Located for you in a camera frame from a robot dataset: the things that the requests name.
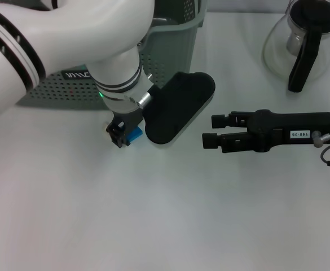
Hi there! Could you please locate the blue square building block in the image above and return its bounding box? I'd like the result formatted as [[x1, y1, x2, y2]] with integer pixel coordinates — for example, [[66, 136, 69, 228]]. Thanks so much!
[[126, 126, 143, 144]]

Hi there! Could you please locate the grey-green perforated storage bin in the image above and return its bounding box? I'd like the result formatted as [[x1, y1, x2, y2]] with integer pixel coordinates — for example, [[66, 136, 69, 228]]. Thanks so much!
[[15, 0, 209, 111]]

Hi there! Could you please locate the wrist cable with plug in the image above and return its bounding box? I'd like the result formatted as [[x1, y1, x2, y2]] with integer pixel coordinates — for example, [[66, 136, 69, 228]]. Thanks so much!
[[313, 129, 330, 168], [136, 90, 153, 108]]

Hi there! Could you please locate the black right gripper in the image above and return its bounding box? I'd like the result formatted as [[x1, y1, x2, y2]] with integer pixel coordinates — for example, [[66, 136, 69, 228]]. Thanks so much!
[[201, 109, 330, 154]]

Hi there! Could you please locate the left wrist cable with plug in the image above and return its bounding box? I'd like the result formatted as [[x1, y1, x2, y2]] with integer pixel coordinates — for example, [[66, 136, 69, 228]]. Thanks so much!
[[136, 90, 153, 108]]

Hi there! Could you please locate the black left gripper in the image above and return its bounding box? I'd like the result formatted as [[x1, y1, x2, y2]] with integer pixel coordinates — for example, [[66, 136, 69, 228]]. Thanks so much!
[[105, 108, 145, 150]]

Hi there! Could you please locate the right wrist cable with plug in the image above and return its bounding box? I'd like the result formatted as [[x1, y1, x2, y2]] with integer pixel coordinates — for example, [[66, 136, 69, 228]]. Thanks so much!
[[313, 129, 330, 168]]

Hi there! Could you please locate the glass pitcher black lid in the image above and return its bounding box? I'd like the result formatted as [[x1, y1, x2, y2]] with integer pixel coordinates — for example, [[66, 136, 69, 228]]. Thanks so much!
[[262, 0, 330, 93]]

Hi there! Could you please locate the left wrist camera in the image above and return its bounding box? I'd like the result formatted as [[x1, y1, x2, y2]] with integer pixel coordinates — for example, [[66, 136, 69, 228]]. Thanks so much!
[[142, 71, 217, 145]]

